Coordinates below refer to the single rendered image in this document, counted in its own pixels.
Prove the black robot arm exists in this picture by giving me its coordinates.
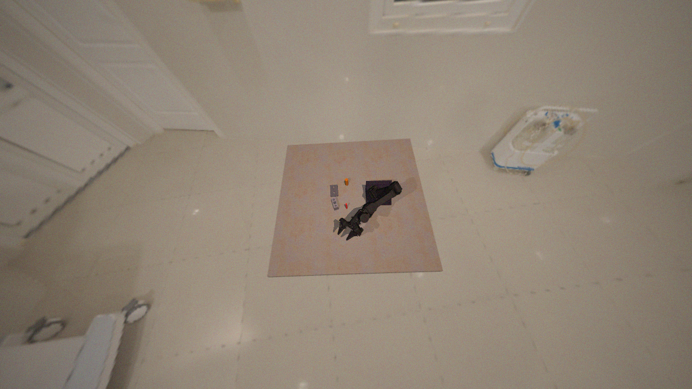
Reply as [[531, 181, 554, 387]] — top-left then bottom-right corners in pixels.
[[350, 181, 402, 234]]

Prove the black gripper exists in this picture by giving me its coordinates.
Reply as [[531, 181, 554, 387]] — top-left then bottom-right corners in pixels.
[[337, 216, 361, 240]]

